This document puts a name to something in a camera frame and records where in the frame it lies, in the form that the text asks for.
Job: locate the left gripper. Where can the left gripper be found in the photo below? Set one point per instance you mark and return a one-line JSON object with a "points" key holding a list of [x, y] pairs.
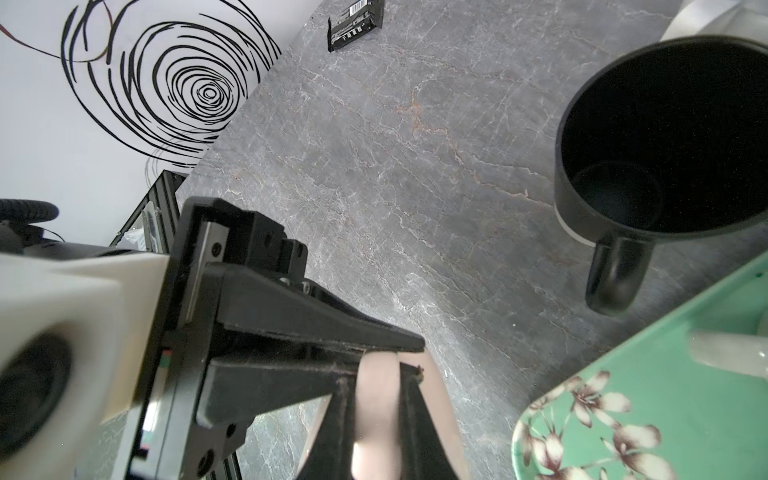
{"points": [[228, 344]]}

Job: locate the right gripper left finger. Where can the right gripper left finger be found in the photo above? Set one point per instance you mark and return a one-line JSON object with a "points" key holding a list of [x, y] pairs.
{"points": [[329, 453]]}

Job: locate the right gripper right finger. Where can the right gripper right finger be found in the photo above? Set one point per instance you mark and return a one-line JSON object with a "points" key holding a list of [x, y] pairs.
{"points": [[422, 453]]}

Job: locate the pink mug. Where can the pink mug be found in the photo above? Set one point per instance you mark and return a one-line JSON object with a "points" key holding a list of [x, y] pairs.
{"points": [[377, 449]]}

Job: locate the green floral tray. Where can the green floral tray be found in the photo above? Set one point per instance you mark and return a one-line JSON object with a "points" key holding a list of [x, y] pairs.
{"points": [[649, 410]]}

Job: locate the black and white mug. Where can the black and white mug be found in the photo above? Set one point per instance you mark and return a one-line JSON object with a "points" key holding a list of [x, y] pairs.
{"points": [[666, 144]]}

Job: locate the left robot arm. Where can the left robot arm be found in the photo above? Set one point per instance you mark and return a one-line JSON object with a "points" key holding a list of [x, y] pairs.
{"points": [[24, 228]]}

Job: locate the cream white mug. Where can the cream white mug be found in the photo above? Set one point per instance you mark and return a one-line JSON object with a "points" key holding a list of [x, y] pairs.
{"points": [[744, 354]]}

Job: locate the teal and white mug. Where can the teal and white mug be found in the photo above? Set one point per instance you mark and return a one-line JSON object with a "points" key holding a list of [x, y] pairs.
{"points": [[736, 18]]}

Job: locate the small black device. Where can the small black device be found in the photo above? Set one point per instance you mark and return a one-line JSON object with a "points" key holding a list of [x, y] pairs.
{"points": [[355, 21]]}

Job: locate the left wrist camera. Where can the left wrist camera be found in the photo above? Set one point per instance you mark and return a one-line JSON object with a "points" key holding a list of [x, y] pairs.
{"points": [[73, 338]]}

